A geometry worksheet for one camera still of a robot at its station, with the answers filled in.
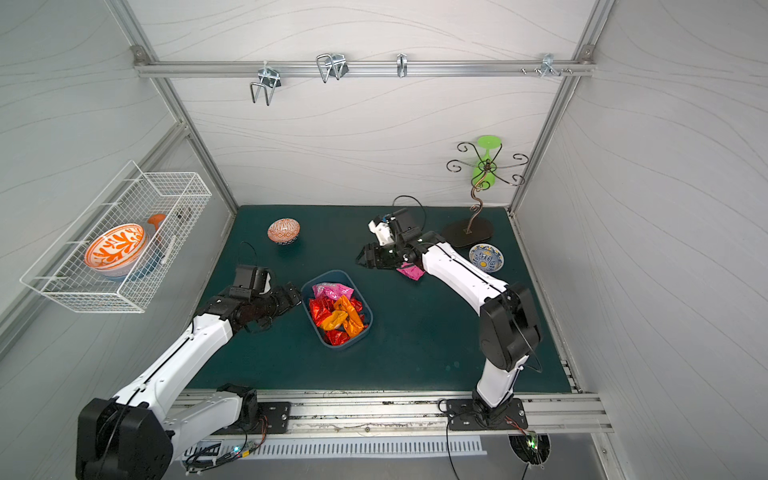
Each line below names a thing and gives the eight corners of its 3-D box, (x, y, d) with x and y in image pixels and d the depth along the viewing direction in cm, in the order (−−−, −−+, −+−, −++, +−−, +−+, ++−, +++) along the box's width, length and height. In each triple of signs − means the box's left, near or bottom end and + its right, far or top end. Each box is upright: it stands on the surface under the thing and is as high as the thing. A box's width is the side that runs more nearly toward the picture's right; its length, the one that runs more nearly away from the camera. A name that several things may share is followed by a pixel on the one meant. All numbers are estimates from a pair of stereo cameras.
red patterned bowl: (268, 251, 110) (263, 240, 106) (276, 228, 118) (272, 217, 113) (295, 251, 110) (291, 241, 106) (302, 228, 118) (298, 217, 113)
